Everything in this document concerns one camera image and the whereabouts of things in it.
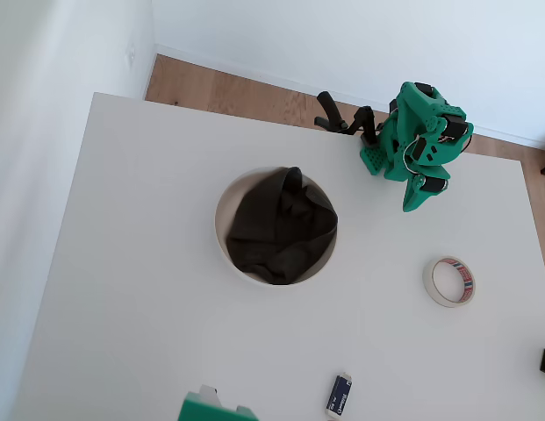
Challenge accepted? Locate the small white plastic piece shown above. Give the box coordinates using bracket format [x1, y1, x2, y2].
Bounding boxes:
[197, 384, 223, 407]

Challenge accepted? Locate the servo wire bundle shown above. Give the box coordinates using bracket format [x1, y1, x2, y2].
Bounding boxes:
[400, 135, 427, 176]

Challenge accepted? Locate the blue white eraser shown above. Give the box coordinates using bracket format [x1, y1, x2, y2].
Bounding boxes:
[323, 372, 355, 417]

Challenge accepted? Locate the green plastic printed part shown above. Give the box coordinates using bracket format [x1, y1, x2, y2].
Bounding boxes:
[177, 392, 260, 421]

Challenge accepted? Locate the white bowl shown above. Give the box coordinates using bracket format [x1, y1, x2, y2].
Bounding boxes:
[213, 165, 339, 287]

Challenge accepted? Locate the black cloth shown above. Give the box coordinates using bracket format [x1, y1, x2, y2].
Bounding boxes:
[226, 166, 339, 286]

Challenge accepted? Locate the cream masking tape roll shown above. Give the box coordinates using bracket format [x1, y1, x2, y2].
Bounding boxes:
[421, 255, 477, 308]

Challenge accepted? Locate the black table clamp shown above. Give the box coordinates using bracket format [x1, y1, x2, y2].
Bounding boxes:
[314, 90, 383, 146]

